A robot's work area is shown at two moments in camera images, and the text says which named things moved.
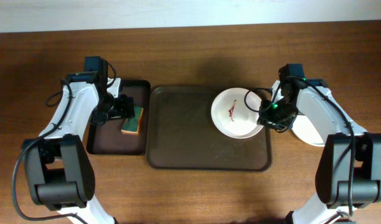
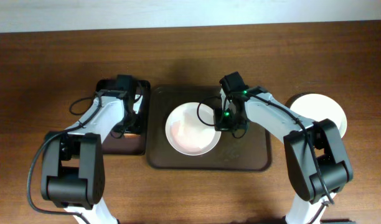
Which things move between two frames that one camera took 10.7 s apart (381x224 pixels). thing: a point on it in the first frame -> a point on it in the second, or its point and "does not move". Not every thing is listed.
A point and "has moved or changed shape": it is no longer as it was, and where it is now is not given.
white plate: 235,112 has moved or changed shape
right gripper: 265,119 -> 221,124
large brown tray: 181,135 does not move
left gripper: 126,107 -> 137,128
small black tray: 106,138 does not move
